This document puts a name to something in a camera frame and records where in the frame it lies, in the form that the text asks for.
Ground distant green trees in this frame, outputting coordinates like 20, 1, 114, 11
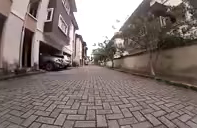
91, 39, 118, 69

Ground row of distant buildings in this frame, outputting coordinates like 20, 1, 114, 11
71, 33, 90, 67

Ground white car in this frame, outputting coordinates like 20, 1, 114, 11
54, 53, 73, 69

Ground grey brick paved road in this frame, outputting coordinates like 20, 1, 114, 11
0, 64, 197, 128

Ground grey car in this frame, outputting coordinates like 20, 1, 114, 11
39, 53, 66, 72

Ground thin bare tree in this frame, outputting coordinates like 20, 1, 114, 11
125, 13, 174, 77

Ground brown and white building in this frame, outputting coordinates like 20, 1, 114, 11
38, 0, 80, 69

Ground concrete pavement with kerb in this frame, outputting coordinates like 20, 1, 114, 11
0, 67, 48, 84

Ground beige building with carport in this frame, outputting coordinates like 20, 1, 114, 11
0, 0, 50, 73

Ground concrete kerb strip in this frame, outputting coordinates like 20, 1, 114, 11
107, 66, 197, 95

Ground beige boundary wall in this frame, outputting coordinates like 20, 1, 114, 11
105, 41, 197, 85

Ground building behind boundary wall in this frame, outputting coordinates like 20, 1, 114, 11
111, 0, 197, 57

